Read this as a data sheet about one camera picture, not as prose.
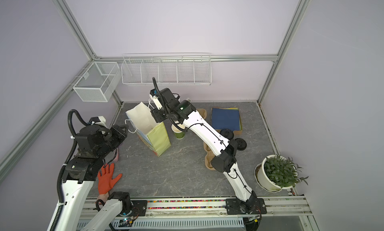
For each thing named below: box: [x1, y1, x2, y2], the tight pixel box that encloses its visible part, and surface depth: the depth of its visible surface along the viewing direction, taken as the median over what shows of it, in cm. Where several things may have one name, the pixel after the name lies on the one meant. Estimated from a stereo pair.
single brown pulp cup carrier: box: [203, 141, 216, 171], surface depth 90 cm
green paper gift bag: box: [125, 102, 172, 157], surface depth 84 cm
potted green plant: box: [254, 154, 309, 193], surface depth 71 cm
